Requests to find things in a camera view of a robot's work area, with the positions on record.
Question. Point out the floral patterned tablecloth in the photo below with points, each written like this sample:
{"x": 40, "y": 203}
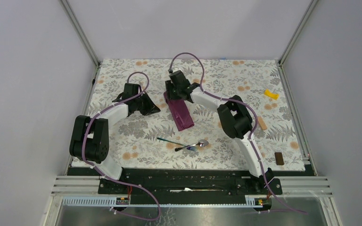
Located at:
{"x": 133, "y": 142}

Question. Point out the iridescent spoon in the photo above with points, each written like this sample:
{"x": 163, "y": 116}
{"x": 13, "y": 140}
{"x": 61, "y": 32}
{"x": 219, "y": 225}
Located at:
{"x": 200, "y": 143}

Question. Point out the light wooden block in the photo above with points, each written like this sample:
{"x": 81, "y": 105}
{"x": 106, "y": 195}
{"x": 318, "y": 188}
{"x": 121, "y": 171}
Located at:
{"x": 261, "y": 123}

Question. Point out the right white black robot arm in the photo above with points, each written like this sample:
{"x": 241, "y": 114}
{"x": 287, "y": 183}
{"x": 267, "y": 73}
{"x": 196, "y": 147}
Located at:
{"x": 235, "y": 120}

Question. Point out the purple cloth napkin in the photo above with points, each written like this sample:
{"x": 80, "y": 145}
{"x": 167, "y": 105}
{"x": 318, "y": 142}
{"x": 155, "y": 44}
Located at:
{"x": 180, "y": 113}

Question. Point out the aluminium frame post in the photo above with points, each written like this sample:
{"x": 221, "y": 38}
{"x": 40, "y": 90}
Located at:
{"x": 79, "y": 31}
{"x": 298, "y": 30}

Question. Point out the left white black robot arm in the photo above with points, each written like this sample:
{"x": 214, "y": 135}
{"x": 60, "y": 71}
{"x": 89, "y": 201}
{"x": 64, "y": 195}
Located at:
{"x": 90, "y": 136}

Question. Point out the slotted cable duct rail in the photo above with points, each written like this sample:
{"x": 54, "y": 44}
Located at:
{"x": 176, "y": 200}

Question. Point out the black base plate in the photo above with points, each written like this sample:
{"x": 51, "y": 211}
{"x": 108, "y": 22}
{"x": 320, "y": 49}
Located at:
{"x": 199, "y": 183}

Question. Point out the dark brown block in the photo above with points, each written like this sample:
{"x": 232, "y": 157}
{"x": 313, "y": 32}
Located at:
{"x": 279, "y": 159}

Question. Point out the iridescent fork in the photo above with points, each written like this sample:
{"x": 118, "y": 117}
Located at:
{"x": 178, "y": 144}

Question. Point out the right aluminium frame post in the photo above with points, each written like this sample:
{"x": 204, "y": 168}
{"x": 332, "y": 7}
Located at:
{"x": 298, "y": 30}

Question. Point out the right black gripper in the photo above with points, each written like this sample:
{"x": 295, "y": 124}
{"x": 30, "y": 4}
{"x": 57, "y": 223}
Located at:
{"x": 168, "y": 86}

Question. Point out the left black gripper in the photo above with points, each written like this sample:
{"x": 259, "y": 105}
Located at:
{"x": 151, "y": 108}

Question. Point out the left aluminium frame post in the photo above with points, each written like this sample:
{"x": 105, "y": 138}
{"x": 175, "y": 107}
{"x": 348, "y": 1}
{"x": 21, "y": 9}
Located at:
{"x": 79, "y": 31}

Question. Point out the yellow plastic piece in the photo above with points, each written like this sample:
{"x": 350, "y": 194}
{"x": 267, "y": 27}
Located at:
{"x": 270, "y": 94}

